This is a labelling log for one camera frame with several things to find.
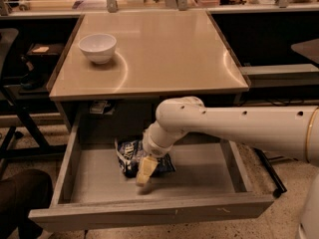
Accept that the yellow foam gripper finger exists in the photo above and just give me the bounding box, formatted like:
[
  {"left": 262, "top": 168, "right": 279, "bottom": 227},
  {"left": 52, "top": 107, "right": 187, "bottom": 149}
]
[{"left": 136, "top": 156, "right": 158, "bottom": 186}]

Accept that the black rolling stand base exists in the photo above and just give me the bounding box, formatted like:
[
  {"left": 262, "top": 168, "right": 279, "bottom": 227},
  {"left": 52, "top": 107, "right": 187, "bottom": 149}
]
[{"left": 254, "top": 149, "right": 287, "bottom": 198}]

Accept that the black chair frame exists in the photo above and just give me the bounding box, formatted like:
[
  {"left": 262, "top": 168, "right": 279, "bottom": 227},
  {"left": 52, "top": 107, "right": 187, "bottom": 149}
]
[{"left": 0, "top": 28, "right": 66, "bottom": 174}]

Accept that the white ceramic bowl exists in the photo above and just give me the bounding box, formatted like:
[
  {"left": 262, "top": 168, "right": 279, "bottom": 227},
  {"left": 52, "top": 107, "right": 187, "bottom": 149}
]
[{"left": 78, "top": 34, "right": 117, "bottom": 64}]

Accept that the dark box on shelf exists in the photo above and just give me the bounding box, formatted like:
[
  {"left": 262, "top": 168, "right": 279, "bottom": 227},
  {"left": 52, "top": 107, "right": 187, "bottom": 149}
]
[{"left": 27, "top": 43, "right": 64, "bottom": 64}]

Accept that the blue chip bag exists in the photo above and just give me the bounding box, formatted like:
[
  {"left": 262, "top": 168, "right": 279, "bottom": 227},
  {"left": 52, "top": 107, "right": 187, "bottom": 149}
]
[{"left": 115, "top": 139, "right": 175, "bottom": 178}]

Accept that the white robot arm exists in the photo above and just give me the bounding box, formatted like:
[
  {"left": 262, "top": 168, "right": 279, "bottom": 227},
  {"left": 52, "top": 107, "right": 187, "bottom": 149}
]
[{"left": 137, "top": 97, "right": 319, "bottom": 185}]

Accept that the open grey drawer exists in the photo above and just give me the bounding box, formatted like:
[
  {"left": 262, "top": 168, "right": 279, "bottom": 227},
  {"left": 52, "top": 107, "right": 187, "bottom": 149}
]
[{"left": 30, "top": 115, "right": 273, "bottom": 232}]

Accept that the grey counter cabinet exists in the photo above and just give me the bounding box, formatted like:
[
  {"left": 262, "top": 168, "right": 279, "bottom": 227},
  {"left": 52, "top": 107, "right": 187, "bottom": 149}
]
[{"left": 50, "top": 10, "right": 249, "bottom": 124}]

